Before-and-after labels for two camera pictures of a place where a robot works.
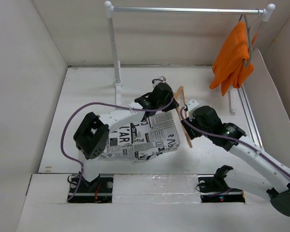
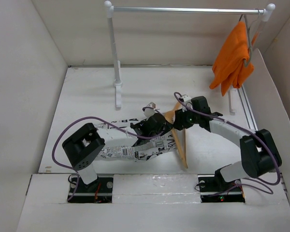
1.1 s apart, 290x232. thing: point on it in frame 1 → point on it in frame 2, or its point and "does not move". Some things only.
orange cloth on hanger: [228, 68] does not move
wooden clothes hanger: [181, 88] → [171, 112]
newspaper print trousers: [139, 140] does not move
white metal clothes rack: [108, 6] does not move
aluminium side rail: [253, 127] does not move
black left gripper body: [162, 104] → [163, 129]
